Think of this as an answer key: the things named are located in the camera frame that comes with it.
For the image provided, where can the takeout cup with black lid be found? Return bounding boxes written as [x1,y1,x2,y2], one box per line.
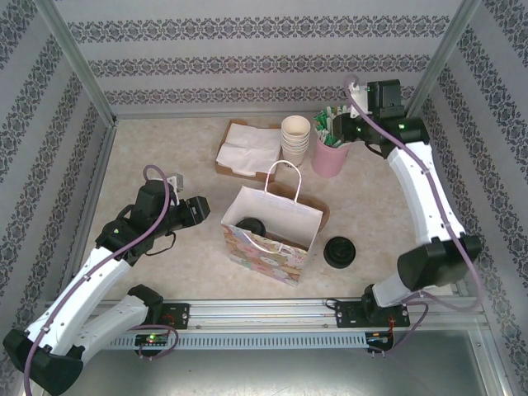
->
[234,217,267,240]

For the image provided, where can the white paper gift bag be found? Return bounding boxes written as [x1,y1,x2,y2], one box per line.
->
[220,159,325,290]

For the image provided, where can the pink straw holder cup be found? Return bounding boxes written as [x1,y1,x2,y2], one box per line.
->
[311,135,350,178]

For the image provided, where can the white paper cup black print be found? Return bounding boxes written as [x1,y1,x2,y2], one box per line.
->
[282,148,309,167]

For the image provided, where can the brown cardboard cup carrier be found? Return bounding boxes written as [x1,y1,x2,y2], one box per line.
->
[266,182,332,232]

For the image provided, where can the white paper napkins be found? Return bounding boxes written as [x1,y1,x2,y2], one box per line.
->
[217,122,281,177]

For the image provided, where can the black plastic lid stack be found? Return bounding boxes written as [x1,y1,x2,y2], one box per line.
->
[323,234,356,271]

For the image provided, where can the small controller board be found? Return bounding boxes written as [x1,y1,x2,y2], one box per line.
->
[365,331,394,346]
[134,332,171,348]

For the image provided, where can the grey metal sheet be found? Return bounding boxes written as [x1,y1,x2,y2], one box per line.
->
[36,329,496,396]

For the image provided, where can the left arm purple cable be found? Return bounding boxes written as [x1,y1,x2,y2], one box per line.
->
[22,164,179,396]

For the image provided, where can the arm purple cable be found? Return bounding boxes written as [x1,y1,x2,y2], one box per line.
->
[344,75,484,360]
[22,164,179,396]

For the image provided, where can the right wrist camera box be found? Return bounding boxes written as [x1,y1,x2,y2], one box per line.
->
[348,80,369,117]

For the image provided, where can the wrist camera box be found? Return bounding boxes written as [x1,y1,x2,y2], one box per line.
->
[167,172,186,204]
[348,80,369,117]

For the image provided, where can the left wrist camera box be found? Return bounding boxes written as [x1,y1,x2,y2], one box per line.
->
[167,172,186,204]

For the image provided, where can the thin black cable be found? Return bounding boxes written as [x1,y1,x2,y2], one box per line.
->
[142,231,177,256]

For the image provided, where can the aluminium frame post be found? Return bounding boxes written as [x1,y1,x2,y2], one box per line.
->
[402,0,483,123]
[35,0,119,125]

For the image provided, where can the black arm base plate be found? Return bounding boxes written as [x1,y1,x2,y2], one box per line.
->
[116,303,191,331]
[334,300,412,330]

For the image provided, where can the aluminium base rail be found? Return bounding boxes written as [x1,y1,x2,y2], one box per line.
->
[44,299,483,331]

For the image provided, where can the white slotted cable duct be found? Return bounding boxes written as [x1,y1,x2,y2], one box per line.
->
[55,332,370,351]

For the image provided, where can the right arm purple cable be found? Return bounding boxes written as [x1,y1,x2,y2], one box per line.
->
[344,75,484,360]

